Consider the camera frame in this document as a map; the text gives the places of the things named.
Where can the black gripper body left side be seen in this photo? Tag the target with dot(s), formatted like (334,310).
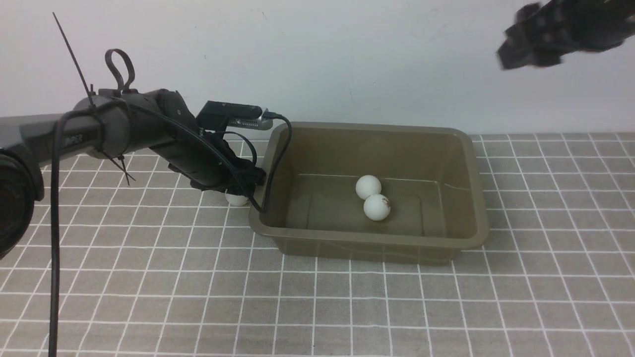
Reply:
(205,170)

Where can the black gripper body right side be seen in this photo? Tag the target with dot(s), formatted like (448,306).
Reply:
(543,33)

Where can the white table-tennis ball with logo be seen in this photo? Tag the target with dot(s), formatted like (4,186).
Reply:
(377,207)

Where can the grey checkered tablecloth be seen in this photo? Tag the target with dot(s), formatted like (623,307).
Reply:
(159,269)

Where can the olive green plastic bin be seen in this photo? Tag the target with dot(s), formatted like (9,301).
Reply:
(430,175)

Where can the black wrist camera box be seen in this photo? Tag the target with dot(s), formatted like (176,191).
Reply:
(218,116)

